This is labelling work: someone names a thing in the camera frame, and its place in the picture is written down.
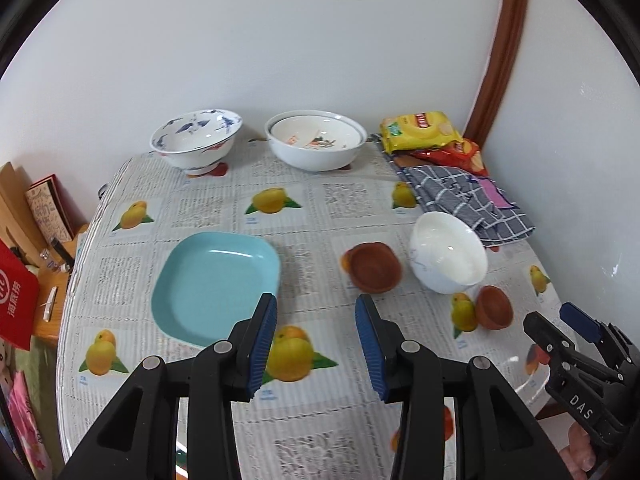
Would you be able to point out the red paper bag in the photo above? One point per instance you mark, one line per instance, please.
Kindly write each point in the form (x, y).
(15, 300)

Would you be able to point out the wooden side table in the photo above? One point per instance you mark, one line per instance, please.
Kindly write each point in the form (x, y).
(47, 331)

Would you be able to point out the wooden door frame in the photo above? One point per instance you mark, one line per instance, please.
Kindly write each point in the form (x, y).
(505, 35)

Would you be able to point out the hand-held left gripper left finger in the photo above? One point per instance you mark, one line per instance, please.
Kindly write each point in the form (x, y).
(265, 345)

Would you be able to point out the small white tube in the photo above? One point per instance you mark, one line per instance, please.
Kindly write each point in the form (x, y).
(50, 305)

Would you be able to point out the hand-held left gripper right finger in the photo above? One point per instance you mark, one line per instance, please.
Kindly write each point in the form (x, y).
(370, 345)

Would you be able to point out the grey checkered cloth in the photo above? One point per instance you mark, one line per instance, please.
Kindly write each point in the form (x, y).
(460, 200)

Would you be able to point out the pink and purple card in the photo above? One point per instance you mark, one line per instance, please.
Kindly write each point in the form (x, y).
(495, 192)

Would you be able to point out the brown cardboard bag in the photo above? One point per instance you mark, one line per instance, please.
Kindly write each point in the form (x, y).
(12, 200)

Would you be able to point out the blue square plate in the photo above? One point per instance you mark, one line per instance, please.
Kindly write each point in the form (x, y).
(215, 285)

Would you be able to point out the person's right hand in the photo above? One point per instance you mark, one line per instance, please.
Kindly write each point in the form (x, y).
(580, 452)

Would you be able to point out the fruit print tablecloth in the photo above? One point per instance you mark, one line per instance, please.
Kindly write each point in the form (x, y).
(320, 210)

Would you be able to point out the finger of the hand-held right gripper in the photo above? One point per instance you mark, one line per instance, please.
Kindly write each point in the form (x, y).
(580, 320)
(545, 335)

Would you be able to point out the plain white bowl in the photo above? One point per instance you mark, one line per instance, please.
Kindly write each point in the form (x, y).
(447, 260)

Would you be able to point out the red chips bag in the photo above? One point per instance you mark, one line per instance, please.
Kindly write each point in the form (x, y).
(462, 156)

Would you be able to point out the yellow chips bag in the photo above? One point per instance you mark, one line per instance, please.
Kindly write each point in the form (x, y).
(420, 132)

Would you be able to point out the large white bowl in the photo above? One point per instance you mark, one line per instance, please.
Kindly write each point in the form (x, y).
(315, 159)

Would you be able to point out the white bowl with orange print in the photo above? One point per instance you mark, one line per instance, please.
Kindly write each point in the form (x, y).
(315, 135)

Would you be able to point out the blue patterned footed bowl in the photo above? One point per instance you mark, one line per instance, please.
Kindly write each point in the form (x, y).
(197, 145)

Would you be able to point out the pink printed bag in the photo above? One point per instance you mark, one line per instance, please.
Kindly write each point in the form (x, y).
(27, 410)

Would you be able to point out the patterned flat box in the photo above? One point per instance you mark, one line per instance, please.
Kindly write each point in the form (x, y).
(47, 207)

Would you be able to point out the small brown bowl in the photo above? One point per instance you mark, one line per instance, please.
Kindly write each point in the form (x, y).
(375, 267)
(492, 307)

